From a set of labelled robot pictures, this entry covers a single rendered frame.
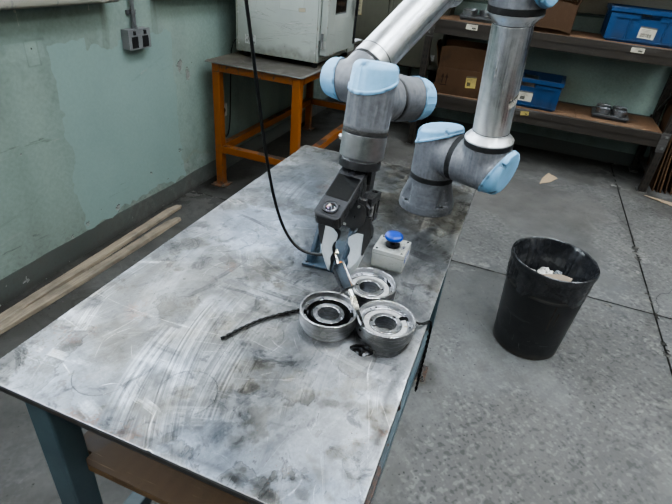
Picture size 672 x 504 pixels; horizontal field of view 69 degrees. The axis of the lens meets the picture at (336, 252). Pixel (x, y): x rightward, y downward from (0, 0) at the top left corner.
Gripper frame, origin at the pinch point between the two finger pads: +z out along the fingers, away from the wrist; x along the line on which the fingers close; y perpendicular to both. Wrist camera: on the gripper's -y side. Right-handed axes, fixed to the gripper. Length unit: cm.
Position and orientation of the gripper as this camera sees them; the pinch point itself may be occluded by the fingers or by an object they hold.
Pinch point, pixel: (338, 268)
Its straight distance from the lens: 88.6
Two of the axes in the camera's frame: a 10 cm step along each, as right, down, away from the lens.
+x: -9.2, -2.7, 2.7
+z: -1.4, 9.0, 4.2
